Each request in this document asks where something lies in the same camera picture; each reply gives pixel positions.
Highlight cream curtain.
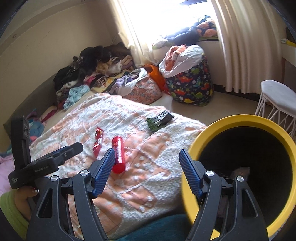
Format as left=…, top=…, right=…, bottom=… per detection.
left=108, top=1, right=283, bottom=93

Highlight red small candy wrapper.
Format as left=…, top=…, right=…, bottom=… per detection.
left=92, top=127, right=104, bottom=158

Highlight lime green sleeve forearm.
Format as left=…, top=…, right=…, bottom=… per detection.
left=1, top=190, right=29, bottom=240

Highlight pile of clothes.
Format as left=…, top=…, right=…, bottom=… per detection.
left=53, top=43, right=135, bottom=109

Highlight white bag with clothes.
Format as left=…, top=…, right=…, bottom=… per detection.
left=159, top=45, right=204, bottom=78

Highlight orange patterned cloth on sill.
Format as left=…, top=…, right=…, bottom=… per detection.
left=197, top=20, right=217, bottom=38

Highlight orange white chenille blanket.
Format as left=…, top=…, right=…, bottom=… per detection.
left=30, top=93, right=206, bottom=240

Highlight dinosaur print laundry basket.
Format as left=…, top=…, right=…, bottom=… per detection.
left=166, top=55, right=214, bottom=106

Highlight left hand painted nails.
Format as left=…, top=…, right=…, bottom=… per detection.
left=14, top=186, right=39, bottom=221

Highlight dark jacket on sill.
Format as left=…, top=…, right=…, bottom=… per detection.
left=165, top=26, right=200, bottom=46

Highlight floral pink bag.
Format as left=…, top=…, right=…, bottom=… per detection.
left=123, top=77, right=163, bottom=105

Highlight light blue crumpled cloth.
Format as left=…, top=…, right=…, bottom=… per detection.
left=63, top=84, right=90, bottom=110

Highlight orange bag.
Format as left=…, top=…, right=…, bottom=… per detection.
left=143, top=64, right=170, bottom=95

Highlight red cylindrical snack tube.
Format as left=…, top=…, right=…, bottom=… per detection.
left=112, top=136, right=125, bottom=174

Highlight yellow rim trash bin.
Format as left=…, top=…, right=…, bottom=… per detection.
left=182, top=114, right=295, bottom=240

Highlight green black snack packet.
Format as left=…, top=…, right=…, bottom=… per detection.
left=146, top=110, right=174, bottom=132

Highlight white wire stool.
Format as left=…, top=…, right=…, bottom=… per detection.
left=255, top=80, right=295, bottom=140

